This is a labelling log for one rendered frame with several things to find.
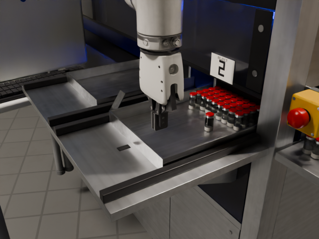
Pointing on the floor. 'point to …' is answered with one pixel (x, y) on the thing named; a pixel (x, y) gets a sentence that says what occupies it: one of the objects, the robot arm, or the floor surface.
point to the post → (278, 110)
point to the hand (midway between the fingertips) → (159, 119)
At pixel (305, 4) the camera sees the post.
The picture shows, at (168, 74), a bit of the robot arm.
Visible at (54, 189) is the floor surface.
